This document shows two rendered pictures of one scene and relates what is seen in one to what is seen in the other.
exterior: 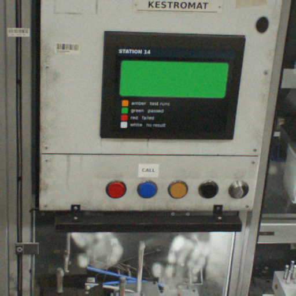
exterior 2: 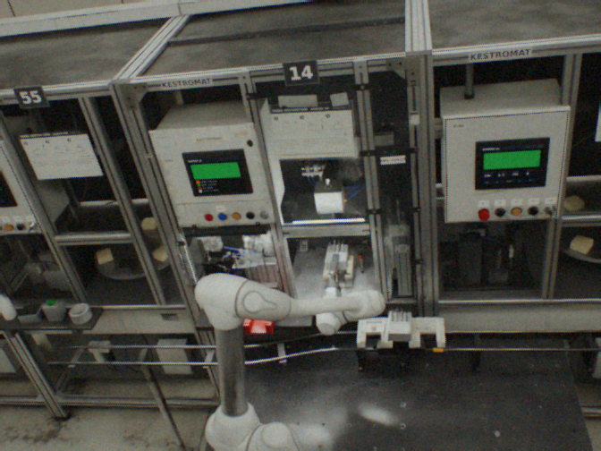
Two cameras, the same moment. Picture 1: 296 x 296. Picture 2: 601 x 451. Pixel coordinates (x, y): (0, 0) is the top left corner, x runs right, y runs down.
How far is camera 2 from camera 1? 1.42 m
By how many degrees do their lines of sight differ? 22
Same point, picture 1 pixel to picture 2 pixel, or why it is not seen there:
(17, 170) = (166, 210)
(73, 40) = (170, 157)
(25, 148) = (165, 201)
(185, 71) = (219, 167)
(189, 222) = (242, 231)
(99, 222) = (202, 232)
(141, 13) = (195, 144)
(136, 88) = (200, 175)
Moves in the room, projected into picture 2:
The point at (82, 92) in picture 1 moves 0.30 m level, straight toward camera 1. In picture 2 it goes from (181, 177) to (153, 221)
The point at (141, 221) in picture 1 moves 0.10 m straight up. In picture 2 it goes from (221, 231) to (215, 211)
